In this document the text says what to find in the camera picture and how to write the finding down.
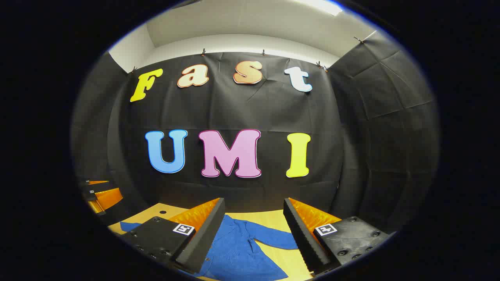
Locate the blue button shirt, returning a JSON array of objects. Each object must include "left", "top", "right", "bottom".
[{"left": 119, "top": 215, "right": 299, "bottom": 281}]

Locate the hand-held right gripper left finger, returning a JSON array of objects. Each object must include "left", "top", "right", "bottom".
[{"left": 119, "top": 197, "right": 226, "bottom": 274}]

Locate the black backdrop cloth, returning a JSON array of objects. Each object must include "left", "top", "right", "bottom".
[{"left": 71, "top": 31, "right": 440, "bottom": 235}]

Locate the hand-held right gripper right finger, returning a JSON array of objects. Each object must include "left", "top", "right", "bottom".
[{"left": 283, "top": 197, "right": 391, "bottom": 276}]

